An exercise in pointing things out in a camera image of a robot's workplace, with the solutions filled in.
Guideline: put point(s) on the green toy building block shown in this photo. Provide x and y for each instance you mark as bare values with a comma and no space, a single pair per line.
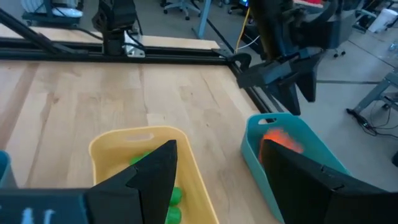
175,197

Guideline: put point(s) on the yellow-orange plastic bin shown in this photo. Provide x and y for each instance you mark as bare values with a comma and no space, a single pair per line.
115,155

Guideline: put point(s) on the orange toy building block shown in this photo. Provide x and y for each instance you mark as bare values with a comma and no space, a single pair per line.
280,138

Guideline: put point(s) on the grey office chair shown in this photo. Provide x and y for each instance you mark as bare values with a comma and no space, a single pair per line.
183,4

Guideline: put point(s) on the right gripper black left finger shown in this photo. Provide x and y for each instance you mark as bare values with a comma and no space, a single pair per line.
149,193

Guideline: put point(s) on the dark teal plastic bin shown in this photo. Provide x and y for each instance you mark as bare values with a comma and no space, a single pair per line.
4,171

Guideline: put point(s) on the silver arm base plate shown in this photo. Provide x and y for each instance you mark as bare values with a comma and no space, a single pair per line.
133,46

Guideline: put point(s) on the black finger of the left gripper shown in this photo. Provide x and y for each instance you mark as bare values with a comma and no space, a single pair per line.
309,85
287,96

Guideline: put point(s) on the light teal plastic bin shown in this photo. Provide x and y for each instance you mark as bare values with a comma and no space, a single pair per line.
250,152

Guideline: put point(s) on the black aluminium table frame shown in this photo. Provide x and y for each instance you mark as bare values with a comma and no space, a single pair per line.
174,54

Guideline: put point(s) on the blue desk leg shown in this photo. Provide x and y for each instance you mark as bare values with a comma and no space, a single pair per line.
203,18

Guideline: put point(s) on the white waste bin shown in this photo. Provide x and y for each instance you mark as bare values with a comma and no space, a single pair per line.
385,18

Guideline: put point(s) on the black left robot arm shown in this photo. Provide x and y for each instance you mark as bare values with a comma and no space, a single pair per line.
116,18

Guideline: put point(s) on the grey metal table leg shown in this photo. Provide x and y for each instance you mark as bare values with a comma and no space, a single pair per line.
373,95

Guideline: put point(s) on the dark metal cart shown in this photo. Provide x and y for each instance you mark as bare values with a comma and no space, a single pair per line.
49,15

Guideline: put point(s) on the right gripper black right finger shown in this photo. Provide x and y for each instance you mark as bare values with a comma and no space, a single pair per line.
304,193

